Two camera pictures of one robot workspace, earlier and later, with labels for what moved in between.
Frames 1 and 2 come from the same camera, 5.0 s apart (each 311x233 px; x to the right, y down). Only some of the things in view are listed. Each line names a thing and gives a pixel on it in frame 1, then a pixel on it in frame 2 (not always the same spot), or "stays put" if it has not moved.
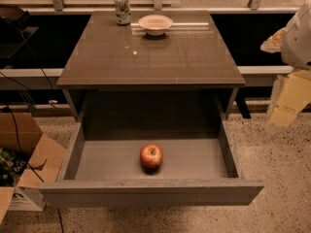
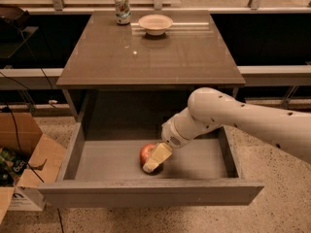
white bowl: [155, 24] stays put
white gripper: [297, 39] -> [170, 134]
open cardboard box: [28, 161] stays put
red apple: [151, 157] stays put
